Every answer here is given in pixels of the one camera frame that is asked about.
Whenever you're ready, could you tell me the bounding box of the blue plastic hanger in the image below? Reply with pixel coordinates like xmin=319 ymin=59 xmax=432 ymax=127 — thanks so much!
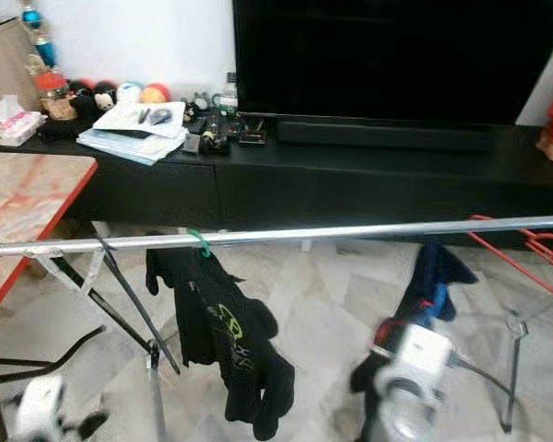
xmin=419 ymin=295 xmax=448 ymax=323

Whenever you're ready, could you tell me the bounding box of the dark navy shirt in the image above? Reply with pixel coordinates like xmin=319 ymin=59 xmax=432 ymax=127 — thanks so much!
xmin=350 ymin=241 xmax=480 ymax=442

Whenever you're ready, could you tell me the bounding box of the green plastic hanger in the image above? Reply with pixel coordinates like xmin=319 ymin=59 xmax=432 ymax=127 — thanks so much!
xmin=189 ymin=228 xmax=213 ymax=259

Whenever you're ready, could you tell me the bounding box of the red plastic hanger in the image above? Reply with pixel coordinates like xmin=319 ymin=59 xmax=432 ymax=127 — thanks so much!
xmin=470 ymin=215 xmax=553 ymax=309

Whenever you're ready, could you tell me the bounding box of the black shirt with green logo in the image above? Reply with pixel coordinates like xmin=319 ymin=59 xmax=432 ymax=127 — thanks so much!
xmin=146 ymin=241 xmax=298 ymax=441

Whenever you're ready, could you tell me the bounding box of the marble-pattern folding table red edge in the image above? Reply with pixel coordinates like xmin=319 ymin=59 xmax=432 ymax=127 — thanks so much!
xmin=0 ymin=152 xmax=107 ymax=442

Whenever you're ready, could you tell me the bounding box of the stack of white papers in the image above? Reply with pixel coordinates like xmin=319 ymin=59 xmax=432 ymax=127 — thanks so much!
xmin=78 ymin=101 xmax=187 ymax=167

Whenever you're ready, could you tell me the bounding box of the silver metal clothes rack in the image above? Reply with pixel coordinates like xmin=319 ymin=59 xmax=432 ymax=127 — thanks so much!
xmin=0 ymin=214 xmax=553 ymax=442

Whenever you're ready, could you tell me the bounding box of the pink white tissue box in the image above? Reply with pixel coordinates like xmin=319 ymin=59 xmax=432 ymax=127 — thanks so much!
xmin=0 ymin=94 xmax=47 ymax=148

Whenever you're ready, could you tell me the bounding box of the black mouse plush toy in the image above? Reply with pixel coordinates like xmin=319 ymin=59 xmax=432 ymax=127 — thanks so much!
xmin=65 ymin=81 xmax=116 ymax=121

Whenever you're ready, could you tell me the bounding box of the white blue round plush toy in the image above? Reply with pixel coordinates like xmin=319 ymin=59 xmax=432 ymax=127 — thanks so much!
xmin=117 ymin=81 xmax=142 ymax=104

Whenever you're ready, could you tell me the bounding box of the red lidded jar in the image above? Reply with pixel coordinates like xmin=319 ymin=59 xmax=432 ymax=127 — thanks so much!
xmin=37 ymin=71 xmax=70 ymax=119

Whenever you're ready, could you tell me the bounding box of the orange round plush toy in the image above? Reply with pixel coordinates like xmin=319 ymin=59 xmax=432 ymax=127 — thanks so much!
xmin=140 ymin=83 xmax=171 ymax=105

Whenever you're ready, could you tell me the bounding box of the black TV console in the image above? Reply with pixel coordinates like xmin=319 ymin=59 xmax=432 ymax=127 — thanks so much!
xmin=0 ymin=115 xmax=553 ymax=245

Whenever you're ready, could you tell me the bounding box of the clear plastic bottle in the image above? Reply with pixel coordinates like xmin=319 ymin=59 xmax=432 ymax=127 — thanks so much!
xmin=221 ymin=72 xmax=241 ymax=113

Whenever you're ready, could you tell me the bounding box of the blue bead hanging ornament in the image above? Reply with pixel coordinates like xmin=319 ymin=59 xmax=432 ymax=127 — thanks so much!
xmin=18 ymin=0 xmax=56 ymax=73

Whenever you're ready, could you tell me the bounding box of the black soundbar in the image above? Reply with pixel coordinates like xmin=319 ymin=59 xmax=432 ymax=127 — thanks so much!
xmin=276 ymin=120 xmax=496 ymax=153

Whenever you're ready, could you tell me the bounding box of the black flat television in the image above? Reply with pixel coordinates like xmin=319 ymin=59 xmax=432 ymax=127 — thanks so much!
xmin=232 ymin=0 xmax=553 ymax=130

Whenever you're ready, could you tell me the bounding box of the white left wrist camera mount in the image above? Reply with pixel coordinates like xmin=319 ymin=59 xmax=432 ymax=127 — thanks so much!
xmin=14 ymin=376 xmax=70 ymax=442

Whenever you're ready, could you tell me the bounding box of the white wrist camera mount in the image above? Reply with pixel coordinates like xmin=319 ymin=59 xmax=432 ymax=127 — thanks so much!
xmin=382 ymin=322 xmax=462 ymax=401
xmin=14 ymin=376 xmax=70 ymax=442

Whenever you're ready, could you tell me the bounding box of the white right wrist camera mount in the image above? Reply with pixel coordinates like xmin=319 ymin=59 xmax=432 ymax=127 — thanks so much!
xmin=382 ymin=322 xmax=462 ymax=401

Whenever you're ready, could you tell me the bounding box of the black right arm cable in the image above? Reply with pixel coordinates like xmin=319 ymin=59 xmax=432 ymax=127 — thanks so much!
xmin=452 ymin=355 xmax=522 ymax=411

